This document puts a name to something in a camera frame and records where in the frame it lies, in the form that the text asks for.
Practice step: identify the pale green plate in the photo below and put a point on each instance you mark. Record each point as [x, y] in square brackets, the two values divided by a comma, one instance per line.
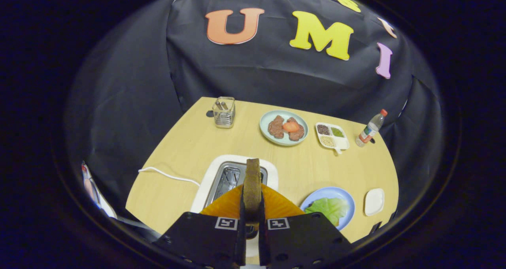
[282, 142]

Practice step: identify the white divided condiment tray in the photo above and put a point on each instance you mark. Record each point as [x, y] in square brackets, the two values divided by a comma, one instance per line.
[342, 143]

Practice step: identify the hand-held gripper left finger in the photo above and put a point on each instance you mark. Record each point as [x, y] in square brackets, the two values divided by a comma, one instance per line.
[209, 237]

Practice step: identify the black backdrop cloth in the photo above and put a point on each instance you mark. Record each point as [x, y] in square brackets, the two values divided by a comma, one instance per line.
[138, 83]

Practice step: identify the blue plate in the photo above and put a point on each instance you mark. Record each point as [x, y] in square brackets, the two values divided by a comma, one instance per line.
[330, 192]

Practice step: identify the green lettuce leaf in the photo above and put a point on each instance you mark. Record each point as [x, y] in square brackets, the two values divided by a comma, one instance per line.
[328, 207]

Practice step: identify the brown meat patty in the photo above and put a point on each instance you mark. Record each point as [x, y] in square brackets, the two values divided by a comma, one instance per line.
[276, 127]
[297, 134]

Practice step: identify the clear water bottle red label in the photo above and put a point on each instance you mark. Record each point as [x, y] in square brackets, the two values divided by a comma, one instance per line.
[367, 132]

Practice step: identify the white plate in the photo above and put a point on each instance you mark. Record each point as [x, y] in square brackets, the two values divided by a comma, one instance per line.
[374, 202]

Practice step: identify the white toaster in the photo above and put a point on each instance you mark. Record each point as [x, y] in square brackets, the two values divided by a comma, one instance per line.
[213, 166]

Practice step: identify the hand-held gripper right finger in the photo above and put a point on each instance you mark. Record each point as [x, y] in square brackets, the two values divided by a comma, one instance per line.
[300, 237]

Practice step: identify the red tomato slice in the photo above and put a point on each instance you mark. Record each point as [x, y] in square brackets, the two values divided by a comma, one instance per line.
[291, 126]

